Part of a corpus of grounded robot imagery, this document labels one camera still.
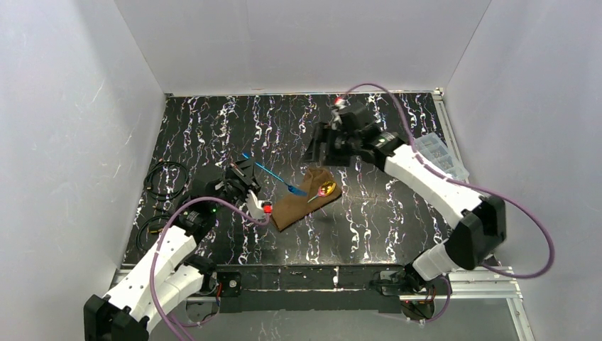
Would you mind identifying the blue handled utensil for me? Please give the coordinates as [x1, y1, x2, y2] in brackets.
[254, 161, 307, 197]

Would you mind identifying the red yellow handled utensil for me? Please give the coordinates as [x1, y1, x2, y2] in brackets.
[307, 180, 336, 203]

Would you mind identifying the brown woven cloth napkin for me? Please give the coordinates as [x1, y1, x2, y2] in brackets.
[270, 167, 342, 232]

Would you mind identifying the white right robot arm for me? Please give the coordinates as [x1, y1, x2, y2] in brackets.
[303, 103, 507, 288]

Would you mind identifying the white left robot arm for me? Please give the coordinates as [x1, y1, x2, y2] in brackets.
[83, 158, 271, 340]

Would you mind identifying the clear plastic compartment box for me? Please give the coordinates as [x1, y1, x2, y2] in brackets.
[415, 132, 469, 181]

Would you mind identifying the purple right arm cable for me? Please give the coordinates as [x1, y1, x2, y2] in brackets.
[334, 83, 556, 325]

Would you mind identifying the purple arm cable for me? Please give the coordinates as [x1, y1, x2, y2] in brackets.
[334, 83, 556, 325]
[149, 196, 273, 341]

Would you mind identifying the black coiled cable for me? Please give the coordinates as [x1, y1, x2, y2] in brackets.
[135, 161, 190, 250]

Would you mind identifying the aluminium side rail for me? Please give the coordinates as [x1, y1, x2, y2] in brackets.
[432, 88, 495, 255]

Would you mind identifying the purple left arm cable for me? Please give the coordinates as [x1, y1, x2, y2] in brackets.
[149, 196, 273, 341]

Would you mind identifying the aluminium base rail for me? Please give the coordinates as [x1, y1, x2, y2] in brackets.
[178, 266, 523, 315]

